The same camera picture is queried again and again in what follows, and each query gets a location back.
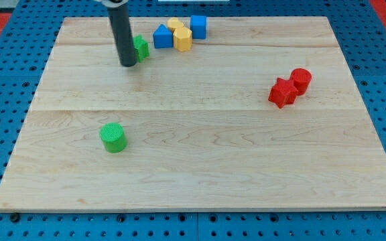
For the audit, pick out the red star block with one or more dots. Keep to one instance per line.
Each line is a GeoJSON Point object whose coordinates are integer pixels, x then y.
{"type": "Point", "coordinates": [283, 92]}

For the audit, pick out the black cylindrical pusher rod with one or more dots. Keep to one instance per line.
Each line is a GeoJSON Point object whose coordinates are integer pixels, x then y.
{"type": "Point", "coordinates": [120, 25]}

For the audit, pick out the blue cube block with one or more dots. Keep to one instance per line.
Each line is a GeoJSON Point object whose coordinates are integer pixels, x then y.
{"type": "Point", "coordinates": [198, 24]}

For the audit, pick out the green cylinder block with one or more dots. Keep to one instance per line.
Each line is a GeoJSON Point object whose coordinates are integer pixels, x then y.
{"type": "Point", "coordinates": [113, 137]}

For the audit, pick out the green star block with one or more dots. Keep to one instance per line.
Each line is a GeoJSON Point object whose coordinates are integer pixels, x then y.
{"type": "Point", "coordinates": [141, 48]}

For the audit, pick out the red cylinder block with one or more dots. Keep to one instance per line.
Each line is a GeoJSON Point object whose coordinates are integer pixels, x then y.
{"type": "Point", "coordinates": [301, 79]}

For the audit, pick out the blue triangle block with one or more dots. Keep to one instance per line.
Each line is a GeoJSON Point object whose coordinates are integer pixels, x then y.
{"type": "Point", "coordinates": [162, 37]}

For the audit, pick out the yellow hexagon block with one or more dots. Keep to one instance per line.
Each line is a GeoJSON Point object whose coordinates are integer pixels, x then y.
{"type": "Point", "coordinates": [183, 39]}

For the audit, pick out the wooden board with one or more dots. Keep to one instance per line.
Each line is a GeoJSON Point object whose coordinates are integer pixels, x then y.
{"type": "Point", "coordinates": [201, 133]}

